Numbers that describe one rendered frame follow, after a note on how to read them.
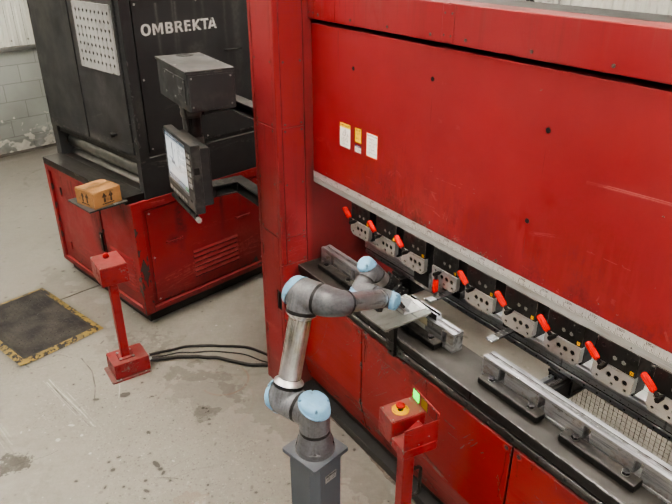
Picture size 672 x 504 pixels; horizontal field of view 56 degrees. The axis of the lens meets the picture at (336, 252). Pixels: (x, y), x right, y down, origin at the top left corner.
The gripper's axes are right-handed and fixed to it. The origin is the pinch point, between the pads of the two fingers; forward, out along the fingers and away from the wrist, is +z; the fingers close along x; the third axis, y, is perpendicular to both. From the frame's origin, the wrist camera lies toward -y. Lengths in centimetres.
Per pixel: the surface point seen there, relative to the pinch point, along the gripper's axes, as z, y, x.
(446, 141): -55, 57, -11
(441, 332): 11.6, 3.3, -16.4
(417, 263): -11.7, 18.5, 0.1
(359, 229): -14.8, 15.0, 43.1
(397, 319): -3.4, -5.6, -5.7
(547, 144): -60, 68, -57
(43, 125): -6, -119, 696
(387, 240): -15.3, 18.5, 21.3
